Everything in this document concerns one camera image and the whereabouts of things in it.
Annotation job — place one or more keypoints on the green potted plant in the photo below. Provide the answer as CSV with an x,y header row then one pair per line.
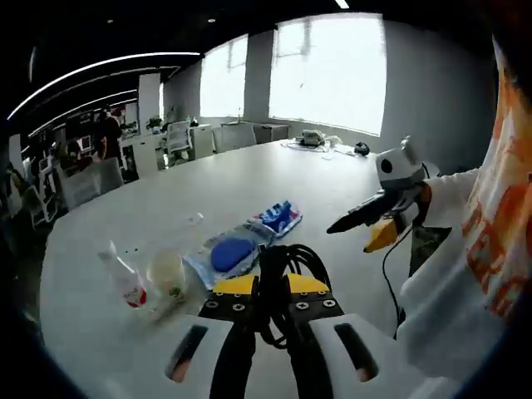
x,y
154,122

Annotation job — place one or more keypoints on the white mesh office chair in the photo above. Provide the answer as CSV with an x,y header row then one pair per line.
x,y
178,137

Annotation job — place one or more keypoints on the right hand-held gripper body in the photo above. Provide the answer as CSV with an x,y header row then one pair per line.
x,y
399,166

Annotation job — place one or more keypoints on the small black object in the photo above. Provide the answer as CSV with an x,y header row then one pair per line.
x,y
362,149

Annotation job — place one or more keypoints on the person white sleeve orange vest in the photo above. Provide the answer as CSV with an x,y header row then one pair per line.
x,y
457,311

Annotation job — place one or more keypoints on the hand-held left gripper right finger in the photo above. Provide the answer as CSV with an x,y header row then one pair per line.
x,y
316,307

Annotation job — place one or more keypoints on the blue pink tissue packet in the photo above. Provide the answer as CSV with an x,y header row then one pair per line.
x,y
278,218

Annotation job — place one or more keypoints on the clear plastic bottle red label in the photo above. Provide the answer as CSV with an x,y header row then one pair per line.
x,y
131,287

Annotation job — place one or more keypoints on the wet wipes packet blue lid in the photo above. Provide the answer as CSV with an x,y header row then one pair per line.
x,y
230,253

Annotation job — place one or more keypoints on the small clear plastic piece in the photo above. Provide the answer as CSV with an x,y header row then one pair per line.
x,y
195,218

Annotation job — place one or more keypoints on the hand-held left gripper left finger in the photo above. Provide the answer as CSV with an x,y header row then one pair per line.
x,y
232,332

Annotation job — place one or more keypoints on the white table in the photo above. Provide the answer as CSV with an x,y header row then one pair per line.
x,y
291,178

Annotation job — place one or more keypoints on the white printed paper cup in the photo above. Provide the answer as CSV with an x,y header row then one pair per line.
x,y
166,270

